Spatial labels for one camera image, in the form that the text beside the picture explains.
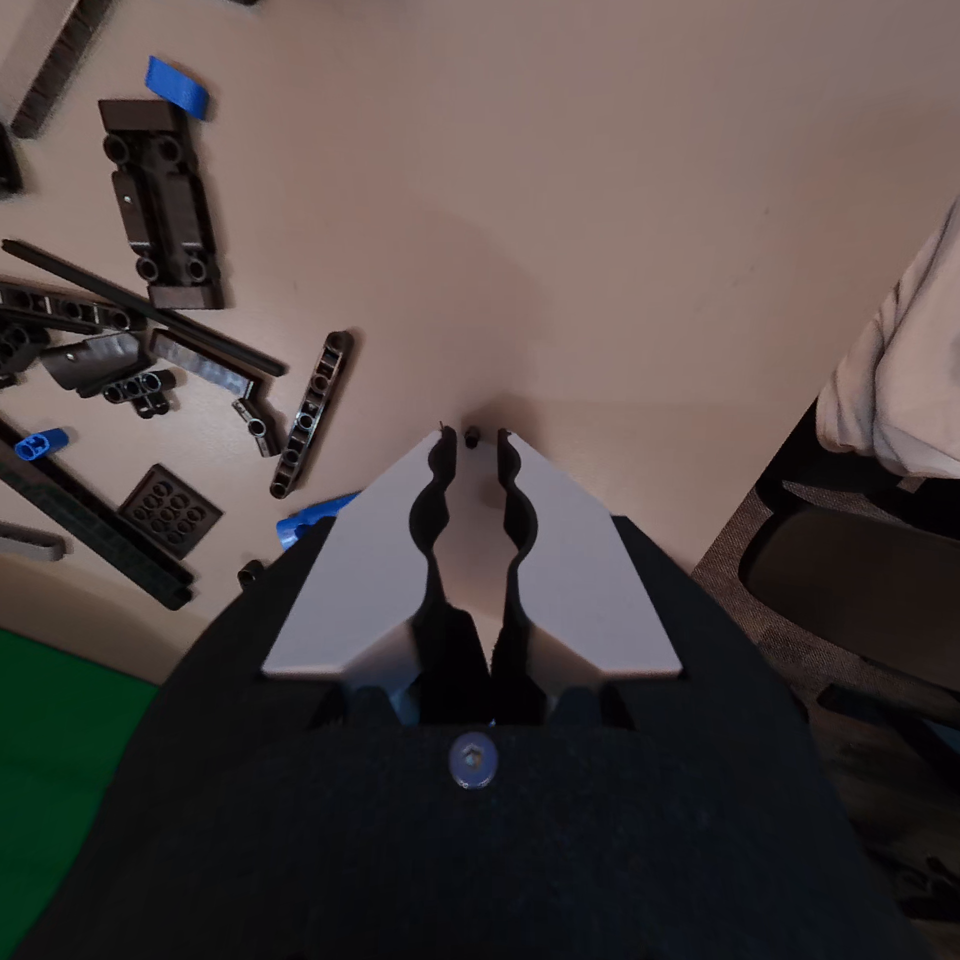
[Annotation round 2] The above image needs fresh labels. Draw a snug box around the blue lego pin connector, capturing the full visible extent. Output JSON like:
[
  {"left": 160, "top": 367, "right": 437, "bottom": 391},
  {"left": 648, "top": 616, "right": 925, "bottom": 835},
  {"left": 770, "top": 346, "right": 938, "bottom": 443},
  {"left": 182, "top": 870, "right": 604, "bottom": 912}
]
[{"left": 13, "top": 427, "right": 73, "bottom": 462}]

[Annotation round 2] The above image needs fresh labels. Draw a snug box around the blue flat lego tile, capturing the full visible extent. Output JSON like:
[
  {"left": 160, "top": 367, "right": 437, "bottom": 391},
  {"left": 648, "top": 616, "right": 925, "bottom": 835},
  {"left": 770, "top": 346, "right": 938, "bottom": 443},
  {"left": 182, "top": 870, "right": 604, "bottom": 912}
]
[{"left": 144, "top": 54, "right": 212, "bottom": 122}]

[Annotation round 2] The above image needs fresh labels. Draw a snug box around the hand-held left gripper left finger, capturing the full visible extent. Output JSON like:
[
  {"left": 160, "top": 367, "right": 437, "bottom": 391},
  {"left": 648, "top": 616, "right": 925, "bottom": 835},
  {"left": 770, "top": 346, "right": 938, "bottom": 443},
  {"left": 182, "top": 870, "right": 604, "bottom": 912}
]
[{"left": 260, "top": 427, "right": 459, "bottom": 726}]

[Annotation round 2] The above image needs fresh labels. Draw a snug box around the black office chair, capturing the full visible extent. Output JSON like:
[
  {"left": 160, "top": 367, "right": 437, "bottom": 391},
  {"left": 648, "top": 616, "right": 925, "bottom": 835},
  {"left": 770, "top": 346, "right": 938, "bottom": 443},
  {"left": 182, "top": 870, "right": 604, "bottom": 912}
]
[{"left": 737, "top": 401, "right": 960, "bottom": 759}]

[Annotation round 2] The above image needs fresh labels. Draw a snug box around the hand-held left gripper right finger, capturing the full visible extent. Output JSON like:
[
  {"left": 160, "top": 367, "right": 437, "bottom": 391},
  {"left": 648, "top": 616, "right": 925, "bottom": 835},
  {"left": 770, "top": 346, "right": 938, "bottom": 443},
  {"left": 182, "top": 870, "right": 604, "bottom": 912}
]
[{"left": 489, "top": 429, "right": 685, "bottom": 726}]

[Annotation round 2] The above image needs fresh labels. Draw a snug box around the green plastic bin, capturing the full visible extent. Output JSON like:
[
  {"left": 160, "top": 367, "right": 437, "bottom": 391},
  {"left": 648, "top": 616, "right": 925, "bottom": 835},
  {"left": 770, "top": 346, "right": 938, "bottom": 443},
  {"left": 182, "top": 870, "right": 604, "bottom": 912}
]
[{"left": 0, "top": 626, "right": 160, "bottom": 957}]

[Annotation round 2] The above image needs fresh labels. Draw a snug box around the spread of black lego beams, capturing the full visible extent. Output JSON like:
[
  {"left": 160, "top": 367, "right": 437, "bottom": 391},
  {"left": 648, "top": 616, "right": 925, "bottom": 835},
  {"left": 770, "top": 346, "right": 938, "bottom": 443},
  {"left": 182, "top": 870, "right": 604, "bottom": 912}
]
[{"left": 0, "top": 0, "right": 357, "bottom": 612}]

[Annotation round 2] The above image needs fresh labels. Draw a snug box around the person's white shirt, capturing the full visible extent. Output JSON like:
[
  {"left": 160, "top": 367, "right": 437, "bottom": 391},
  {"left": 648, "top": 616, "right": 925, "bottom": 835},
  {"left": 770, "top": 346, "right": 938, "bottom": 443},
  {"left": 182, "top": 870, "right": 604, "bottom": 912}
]
[{"left": 815, "top": 216, "right": 960, "bottom": 481}]

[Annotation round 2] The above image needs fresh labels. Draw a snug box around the blue curved lego panel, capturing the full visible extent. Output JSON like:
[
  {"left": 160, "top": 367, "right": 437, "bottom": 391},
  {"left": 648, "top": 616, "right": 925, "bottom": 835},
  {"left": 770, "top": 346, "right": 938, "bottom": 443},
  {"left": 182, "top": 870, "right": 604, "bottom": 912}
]
[{"left": 275, "top": 491, "right": 363, "bottom": 553}]

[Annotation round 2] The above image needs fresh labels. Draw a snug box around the grey lego liftarm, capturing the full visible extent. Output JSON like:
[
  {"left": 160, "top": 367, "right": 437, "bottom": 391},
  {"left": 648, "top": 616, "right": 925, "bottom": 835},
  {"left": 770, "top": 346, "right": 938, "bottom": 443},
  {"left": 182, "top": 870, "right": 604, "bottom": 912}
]
[{"left": 0, "top": 522, "right": 69, "bottom": 564}]

